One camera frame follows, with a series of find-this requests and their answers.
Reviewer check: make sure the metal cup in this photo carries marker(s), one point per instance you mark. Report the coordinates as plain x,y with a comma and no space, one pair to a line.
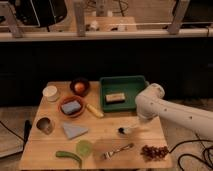
45,125

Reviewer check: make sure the blue sponge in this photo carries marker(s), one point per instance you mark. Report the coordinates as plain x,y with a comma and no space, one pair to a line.
71,107

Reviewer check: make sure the brown crumb pile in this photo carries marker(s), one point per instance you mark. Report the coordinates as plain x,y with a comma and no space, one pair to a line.
153,153

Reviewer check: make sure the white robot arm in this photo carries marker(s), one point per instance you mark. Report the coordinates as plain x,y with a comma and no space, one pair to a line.
150,103

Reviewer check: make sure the green plastic tray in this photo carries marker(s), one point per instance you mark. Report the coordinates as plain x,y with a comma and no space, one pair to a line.
130,86

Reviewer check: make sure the blue triangular cloth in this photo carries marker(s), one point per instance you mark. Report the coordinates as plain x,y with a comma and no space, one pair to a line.
73,131

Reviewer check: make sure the tan sponge block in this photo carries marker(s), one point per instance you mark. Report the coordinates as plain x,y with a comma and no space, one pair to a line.
115,97

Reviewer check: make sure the green round lid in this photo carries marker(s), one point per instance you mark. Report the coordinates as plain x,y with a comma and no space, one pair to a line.
84,148

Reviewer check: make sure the orange egg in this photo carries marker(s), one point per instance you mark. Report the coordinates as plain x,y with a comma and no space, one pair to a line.
79,87

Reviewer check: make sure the black bristle dish brush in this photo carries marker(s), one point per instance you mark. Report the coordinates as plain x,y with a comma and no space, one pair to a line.
127,130

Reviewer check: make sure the white rail beam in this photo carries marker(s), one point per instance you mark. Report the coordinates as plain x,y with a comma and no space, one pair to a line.
114,35

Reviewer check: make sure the dark brown bowl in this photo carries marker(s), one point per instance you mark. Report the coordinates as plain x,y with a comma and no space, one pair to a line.
86,84

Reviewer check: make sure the silver fork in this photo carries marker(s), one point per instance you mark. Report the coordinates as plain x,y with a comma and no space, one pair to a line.
110,154

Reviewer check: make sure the white cup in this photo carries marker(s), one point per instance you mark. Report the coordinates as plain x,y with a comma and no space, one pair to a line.
51,93

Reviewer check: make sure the black bin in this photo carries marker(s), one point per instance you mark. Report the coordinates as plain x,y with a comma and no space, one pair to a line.
40,13

